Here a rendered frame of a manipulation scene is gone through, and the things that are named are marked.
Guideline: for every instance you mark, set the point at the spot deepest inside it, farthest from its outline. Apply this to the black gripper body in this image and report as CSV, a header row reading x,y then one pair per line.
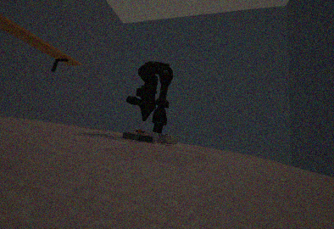
x,y
160,101

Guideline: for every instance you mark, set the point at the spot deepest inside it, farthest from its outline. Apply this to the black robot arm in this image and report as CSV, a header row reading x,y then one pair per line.
x,y
148,74

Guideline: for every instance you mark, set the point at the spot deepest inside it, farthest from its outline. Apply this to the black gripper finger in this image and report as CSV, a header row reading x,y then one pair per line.
x,y
148,111
143,108

